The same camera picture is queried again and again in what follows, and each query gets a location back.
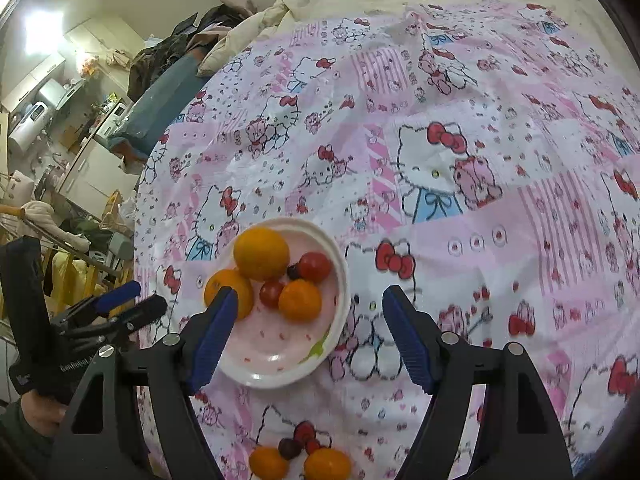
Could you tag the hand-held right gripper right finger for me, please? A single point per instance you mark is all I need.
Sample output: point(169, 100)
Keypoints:
point(410, 340)

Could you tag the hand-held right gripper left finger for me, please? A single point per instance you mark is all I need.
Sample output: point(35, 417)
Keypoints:
point(215, 340)

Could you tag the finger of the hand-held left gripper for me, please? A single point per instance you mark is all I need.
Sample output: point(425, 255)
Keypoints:
point(122, 294)
point(145, 310)

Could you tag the large orange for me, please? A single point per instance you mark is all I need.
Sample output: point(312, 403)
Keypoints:
point(235, 290)
point(261, 253)

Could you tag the pink dotted plate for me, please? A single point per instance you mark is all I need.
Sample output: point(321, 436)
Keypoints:
point(280, 340)

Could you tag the small red tomato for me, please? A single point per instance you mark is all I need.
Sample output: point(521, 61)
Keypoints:
point(271, 294)

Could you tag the small tangerine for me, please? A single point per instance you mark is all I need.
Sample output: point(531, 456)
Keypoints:
point(269, 464)
point(327, 466)
point(300, 301)

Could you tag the dark grape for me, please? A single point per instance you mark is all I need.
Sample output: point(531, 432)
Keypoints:
point(293, 272)
point(288, 449)

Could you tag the person's left forearm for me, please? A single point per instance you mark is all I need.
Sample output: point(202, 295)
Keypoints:
point(15, 445)

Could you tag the person's left hand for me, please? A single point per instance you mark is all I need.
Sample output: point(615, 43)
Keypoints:
point(42, 415)

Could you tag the grey stool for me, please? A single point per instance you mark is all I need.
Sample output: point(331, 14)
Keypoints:
point(120, 252)

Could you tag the yellow cloth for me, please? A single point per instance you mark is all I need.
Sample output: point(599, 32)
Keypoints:
point(75, 280)

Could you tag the pink cartoon printed blanket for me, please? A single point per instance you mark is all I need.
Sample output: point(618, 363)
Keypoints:
point(475, 260)

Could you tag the white base cabinet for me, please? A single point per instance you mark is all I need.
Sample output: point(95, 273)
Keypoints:
point(100, 170)

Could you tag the white washing machine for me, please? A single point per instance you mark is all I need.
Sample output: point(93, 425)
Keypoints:
point(112, 117)

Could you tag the blue mattress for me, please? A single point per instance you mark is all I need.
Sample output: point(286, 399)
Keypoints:
point(160, 105)

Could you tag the white water heater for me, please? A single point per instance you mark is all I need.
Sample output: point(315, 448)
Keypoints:
point(27, 125)

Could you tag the range hood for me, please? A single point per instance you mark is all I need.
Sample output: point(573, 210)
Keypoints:
point(60, 92)

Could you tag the hanging orange bag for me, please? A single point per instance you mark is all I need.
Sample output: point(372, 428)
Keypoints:
point(90, 66)

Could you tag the hanging beige cloth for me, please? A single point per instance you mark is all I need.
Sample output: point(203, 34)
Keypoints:
point(117, 57)

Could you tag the pile of dark clothes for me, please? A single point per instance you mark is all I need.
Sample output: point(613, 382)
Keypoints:
point(165, 55)

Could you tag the white wall cabinet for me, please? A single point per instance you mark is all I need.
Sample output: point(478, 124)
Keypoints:
point(35, 72)

